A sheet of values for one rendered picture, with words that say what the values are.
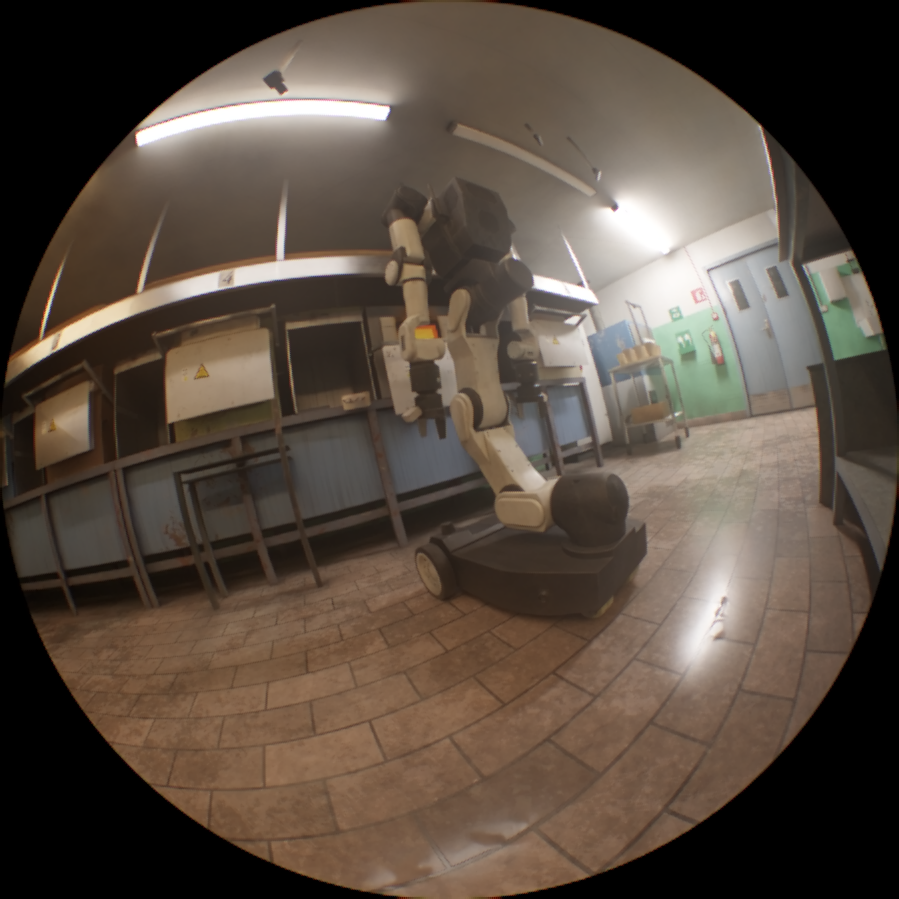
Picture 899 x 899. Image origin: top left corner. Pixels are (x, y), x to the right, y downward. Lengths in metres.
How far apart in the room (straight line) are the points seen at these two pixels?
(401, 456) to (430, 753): 1.52
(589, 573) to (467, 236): 0.96
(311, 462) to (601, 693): 1.58
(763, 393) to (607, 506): 4.03
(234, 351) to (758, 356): 5.12
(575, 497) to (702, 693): 0.53
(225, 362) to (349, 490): 0.98
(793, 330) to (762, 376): 0.80
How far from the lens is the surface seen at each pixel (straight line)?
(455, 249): 1.00
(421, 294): 0.88
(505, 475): 0.90
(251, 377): 1.60
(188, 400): 1.68
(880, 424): 1.41
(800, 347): 4.63
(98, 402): 2.22
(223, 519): 1.76
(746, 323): 4.63
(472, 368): 0.95
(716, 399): 4.63
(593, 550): 0.74
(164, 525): 1.93
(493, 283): 0.89
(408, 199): 1.05
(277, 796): 0.67
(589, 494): 0.72
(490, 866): 0.51
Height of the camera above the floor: 0.50
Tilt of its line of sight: 1 degrees down
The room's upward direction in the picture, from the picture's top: 13 degrees counter-clockwise
